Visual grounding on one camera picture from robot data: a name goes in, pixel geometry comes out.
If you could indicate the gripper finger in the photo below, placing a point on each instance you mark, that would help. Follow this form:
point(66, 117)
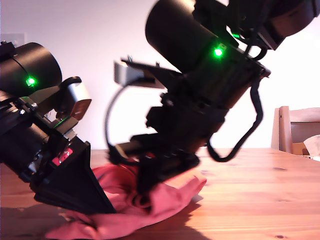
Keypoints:
point(82, 187)
point(57, 200)
point(182, 167)
point(150, 177)

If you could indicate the red underwear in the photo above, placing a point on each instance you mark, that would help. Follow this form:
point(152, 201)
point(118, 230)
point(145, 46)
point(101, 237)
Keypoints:
point(170, 197)

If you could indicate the wooden chair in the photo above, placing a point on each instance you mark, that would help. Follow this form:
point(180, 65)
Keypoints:
point(283, 130)

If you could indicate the orange cardboard box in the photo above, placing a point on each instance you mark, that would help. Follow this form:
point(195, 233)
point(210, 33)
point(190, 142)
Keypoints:
point(297, 148)

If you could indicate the white tissue paper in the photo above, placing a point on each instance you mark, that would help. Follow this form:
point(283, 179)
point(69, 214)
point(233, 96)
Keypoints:
point(313, 145)

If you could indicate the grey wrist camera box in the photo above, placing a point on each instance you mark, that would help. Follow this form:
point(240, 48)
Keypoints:
point(127, 73)
point(77, 97)

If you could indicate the white light switch plate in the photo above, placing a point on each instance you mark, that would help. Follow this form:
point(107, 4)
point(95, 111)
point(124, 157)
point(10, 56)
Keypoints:
point(15, 37)

